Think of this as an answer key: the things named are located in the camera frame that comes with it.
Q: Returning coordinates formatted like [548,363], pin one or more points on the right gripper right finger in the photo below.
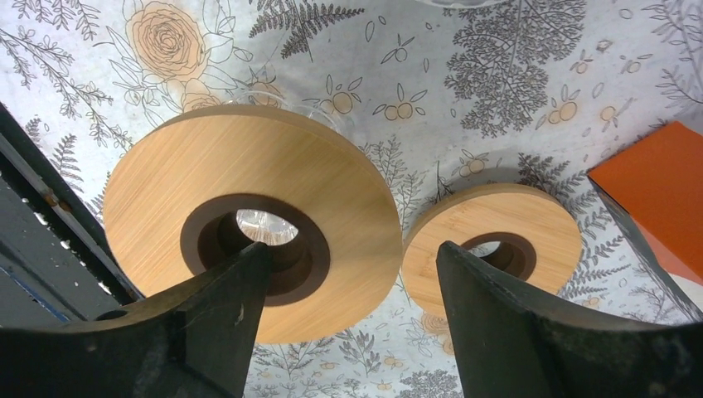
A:
[512,339]

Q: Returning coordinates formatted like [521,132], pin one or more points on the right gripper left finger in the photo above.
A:
[192,340]

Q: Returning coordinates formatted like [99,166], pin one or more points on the clear glass dripper cone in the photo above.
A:
[262,226]

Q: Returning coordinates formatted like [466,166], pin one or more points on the wooden ring holder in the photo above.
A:
[171,203]
[517,229]

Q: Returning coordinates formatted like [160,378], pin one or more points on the orange coffee filter box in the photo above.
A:
[653,191]

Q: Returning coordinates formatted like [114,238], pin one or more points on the floral tablecloth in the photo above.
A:
[535,92]

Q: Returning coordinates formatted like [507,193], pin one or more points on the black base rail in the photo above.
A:
[56,266]

